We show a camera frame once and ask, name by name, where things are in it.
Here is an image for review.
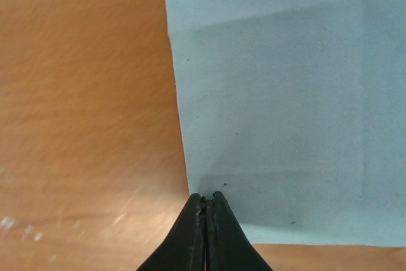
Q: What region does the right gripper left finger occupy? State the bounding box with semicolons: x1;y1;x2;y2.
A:
138;194;206;271

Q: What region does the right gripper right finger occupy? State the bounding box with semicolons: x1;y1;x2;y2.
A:
206;191;272;271

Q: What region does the light blue cleaning cloth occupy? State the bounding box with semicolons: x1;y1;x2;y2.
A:
165;0;405;247

